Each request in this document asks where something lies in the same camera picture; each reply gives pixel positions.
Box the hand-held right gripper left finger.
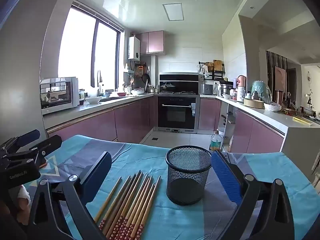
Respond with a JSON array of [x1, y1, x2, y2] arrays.
[[19, 151, 112, 240]]

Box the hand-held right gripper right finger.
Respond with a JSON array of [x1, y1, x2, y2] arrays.
[[211, 150, 295, 240]]

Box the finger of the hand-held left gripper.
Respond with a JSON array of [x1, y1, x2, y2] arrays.
[[4, 135, 62, 168], [0, 129, 41, 155]]

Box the black mesh holder cup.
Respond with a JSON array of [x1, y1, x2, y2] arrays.
[[165, 145, 212, 205]]

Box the bundle of wooden chopsticks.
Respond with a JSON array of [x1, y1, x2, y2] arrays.
[[94, 170, 162, 240]]

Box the person's left hand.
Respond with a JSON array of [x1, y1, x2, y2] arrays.
[[16, 185, 32, 212]]

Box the cooking oil bottle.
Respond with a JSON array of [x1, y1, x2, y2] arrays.
[[209, 131, 222, 151]]

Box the pink base cabinets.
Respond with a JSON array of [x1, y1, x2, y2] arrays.
[[199, 97, 285, 153], [46, 96, 158, 143]]

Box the white countertop oven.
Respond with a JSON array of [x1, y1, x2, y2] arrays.
[[39, 77, 80, 116]]

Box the teal grey patterned tablecloth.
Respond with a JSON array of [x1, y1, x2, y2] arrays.
[[15, 134, 320, 240]]

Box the black built-in oven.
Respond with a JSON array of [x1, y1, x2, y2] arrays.
[[157, 95, 200, 130]]

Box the round bamboo steamer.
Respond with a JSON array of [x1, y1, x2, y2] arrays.
[[243, 98, 265, 109]]

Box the plastic-wrapped white bowl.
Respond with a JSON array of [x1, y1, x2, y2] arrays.
[[264, 102, 282, 112]]

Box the stainless steel pot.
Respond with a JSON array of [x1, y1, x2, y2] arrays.
[[220, 84, 234, 97]]

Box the teal plastic-wrapped appliance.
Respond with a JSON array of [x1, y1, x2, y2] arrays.
[[251, 80, 272, 104]]

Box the yellow flat box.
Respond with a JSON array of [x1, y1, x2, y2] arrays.
[[292, 116, 313, 125]]

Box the kitchen window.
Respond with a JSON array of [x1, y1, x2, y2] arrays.
[[58, 2, 124, 90]]

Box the black wok with lid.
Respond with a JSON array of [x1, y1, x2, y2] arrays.
[[160, 82, 177, 93]]

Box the black range hood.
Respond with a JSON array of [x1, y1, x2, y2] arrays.
[[159, 72, 200, 94]]

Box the white water heater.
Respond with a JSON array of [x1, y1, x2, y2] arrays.
[[128, 36, 141, 62]]

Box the ceiling light panel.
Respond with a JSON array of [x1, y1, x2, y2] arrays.
[[162, 3, 185, 22]]

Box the black wall rack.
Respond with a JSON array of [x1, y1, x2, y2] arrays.
[[199, 60, 225, 81]]

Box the pink wall picture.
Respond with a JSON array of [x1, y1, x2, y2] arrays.
[[275, 66, 287, 92]]

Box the pink wall cabinet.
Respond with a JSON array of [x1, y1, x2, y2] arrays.
[[136, 31, 164, 55]]

